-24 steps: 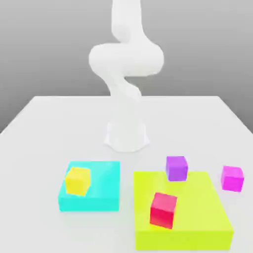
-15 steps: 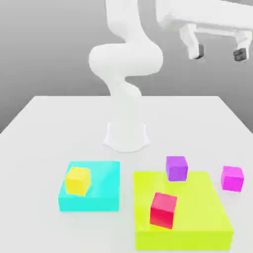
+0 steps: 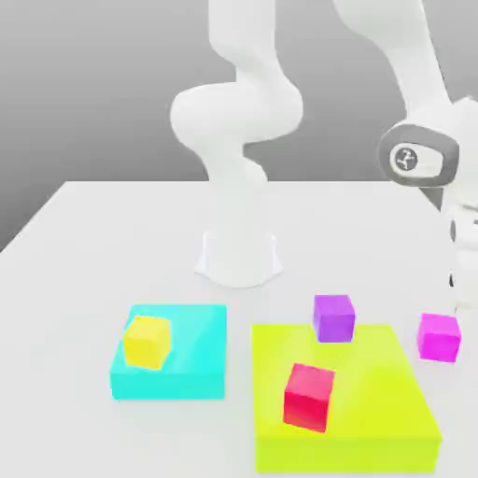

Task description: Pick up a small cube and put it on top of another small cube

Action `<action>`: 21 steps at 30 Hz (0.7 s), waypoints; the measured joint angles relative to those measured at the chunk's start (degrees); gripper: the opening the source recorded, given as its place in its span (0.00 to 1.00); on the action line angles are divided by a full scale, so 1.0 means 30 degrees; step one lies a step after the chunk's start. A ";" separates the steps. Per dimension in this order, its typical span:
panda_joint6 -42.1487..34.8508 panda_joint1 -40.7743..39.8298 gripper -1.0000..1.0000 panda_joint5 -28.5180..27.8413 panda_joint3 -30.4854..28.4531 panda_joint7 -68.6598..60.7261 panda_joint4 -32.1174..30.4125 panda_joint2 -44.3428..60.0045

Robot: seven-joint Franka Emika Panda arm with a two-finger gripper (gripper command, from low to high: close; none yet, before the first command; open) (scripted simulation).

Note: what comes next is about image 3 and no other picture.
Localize large yellow-green box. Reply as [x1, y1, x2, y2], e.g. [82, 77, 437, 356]
[251, 323, 444, 474]

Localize small purple cube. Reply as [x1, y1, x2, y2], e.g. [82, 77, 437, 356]
[312, 293, 357, 344]

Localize small yellow cube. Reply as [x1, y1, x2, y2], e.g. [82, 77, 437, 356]
[122, 314, 173, 372]

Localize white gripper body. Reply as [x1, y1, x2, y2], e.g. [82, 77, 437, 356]
[448, 255, 478, 314]

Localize small red cube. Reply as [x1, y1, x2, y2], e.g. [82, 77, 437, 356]
[282, 362, 336, 434]

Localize large cyan box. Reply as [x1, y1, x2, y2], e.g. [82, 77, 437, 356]
[108, 303, 228, 401]

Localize small magenta cube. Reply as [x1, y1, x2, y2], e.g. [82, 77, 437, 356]
[416, 312, 463, 364]

